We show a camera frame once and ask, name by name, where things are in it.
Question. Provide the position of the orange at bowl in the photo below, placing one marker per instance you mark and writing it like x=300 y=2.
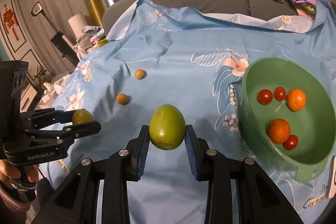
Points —
x=278 y=131
x=296 y=100

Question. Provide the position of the green plastic bowl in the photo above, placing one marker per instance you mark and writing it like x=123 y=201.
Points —
x=314 y=125

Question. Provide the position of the black stick vacuum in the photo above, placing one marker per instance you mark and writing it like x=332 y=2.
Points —
x=59 y=40

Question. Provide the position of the yellow-green plum fruit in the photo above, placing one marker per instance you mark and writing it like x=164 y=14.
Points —
x=82 y=116

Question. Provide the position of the red cherry tomato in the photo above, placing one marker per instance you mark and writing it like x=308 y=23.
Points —
x=291 y=143
x=265 y=97
x=279 y=93

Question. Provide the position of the light blue floral cloth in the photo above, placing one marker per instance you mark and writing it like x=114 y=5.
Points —
x=193 y=61

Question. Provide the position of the small tan longan fruit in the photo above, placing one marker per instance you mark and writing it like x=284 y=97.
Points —
x=122 y=99
x=139 y=74

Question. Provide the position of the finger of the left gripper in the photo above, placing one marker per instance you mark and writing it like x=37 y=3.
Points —
x=68 y=132
x=38 y=119

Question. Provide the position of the white portable device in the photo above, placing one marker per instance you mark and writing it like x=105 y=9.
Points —
x=331 y=180

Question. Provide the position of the person's left hand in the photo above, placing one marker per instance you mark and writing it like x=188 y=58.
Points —
x=7 y=172

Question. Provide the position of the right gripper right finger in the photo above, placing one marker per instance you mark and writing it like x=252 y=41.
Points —
x=196 y=151

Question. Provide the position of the orange at bowl back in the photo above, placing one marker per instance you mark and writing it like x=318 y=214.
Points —
x=296 y=100

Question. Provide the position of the red wall decoration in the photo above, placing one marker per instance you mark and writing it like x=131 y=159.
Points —
x=10 y=22

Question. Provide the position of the green plum fruit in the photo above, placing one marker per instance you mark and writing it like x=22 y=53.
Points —
x=167 y=127

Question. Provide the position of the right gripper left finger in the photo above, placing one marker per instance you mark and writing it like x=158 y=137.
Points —
x=138 y=149

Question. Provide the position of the person's left forearm sleeve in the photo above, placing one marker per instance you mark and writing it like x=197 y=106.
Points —
x=17 y=201

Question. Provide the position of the orange at bowl front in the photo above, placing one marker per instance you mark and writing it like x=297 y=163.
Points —
x=278 y=131

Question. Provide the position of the grey sofa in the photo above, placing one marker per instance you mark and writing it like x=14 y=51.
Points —
x=261 y=9

